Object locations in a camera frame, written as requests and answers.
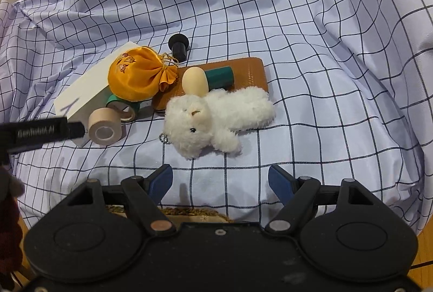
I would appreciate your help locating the teal cylinder with beige egg tip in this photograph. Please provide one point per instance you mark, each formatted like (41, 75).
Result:
(220, 77)

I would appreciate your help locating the black mushroom-shaped knob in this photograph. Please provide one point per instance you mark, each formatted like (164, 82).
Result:
(179, 48)

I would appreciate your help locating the white checked cloth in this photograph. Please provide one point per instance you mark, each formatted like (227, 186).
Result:
(270, 8)

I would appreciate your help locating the white cardboard box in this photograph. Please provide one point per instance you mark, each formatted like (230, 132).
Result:
(91, 85)

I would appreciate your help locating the person's left forearm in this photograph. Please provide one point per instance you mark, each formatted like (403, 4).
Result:
(10, 234)

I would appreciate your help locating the white plush bear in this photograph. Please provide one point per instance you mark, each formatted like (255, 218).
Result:
(203, 129)

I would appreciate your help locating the beige tape roll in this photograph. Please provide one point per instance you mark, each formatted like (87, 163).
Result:
(111, 116)

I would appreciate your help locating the brown leather case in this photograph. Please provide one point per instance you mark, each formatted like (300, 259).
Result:
(250, 72)

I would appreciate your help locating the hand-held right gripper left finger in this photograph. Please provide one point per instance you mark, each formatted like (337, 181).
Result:
(162, 182)

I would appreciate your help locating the woven basket with fabric lining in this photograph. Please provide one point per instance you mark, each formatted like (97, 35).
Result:
(196, 212)

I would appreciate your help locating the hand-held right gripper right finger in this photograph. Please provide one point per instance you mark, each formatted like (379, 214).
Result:
(280, 183)

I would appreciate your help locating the green tape roll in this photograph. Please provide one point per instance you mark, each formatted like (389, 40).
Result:
(134, 106)

